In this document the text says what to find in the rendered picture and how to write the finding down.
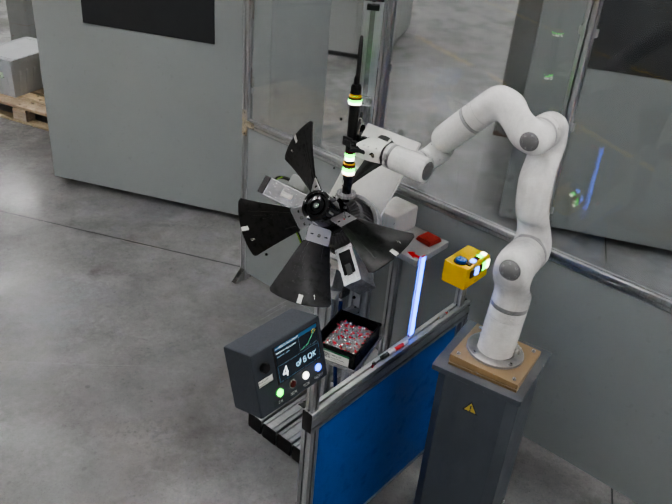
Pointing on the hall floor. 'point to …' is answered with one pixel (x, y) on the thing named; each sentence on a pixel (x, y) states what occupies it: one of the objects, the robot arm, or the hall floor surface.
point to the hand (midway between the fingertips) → (351, 139)
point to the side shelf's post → (390, 304)
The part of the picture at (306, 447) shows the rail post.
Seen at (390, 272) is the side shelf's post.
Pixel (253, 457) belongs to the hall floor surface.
